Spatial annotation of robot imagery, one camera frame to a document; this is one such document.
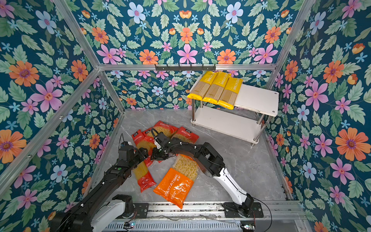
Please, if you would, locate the white two-tier shelf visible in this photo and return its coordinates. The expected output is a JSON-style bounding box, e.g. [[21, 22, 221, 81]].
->
[[191, 85, 279, 145]]

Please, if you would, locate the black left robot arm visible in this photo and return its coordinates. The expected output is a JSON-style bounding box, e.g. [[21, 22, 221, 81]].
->
[[50, 142, 148, 232]]

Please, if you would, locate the red spaghetti bag front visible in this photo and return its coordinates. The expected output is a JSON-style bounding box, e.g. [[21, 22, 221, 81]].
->
[[131, 129, 156, 167]]

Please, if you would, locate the yellow spaghetti bag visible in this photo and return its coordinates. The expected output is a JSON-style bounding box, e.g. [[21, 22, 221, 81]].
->
[[187, 71, 218, 101], [217, 77, 243, 110], [203, 72, 231, 104]]

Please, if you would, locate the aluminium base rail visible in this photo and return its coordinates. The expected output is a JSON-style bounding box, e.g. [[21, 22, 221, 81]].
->
[[104, 201, 312, 232]]

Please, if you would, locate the red fusilli pasta bag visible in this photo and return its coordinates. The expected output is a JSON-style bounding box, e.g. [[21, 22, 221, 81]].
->
[[144, 120, 178, 139]]

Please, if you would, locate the red spaghetti bag behind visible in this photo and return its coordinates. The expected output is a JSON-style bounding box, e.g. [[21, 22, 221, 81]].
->
[[133, 161, 156, 192]]

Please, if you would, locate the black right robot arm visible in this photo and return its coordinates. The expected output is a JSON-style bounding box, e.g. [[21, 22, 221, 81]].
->
[[152, 133, 254, 217]]

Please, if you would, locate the orange macaroni pasta bag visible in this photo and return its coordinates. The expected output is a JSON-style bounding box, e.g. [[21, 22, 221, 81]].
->
[[154, 154, 199, 209]]

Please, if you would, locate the black hook rail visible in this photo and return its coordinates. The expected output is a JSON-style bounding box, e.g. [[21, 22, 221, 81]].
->
[[155, 64, 216, 72]]

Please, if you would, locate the red spaghetti bag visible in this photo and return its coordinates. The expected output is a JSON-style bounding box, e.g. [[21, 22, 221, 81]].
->
[[133, 161, 156, 192], [131, 129, 156, 167]]

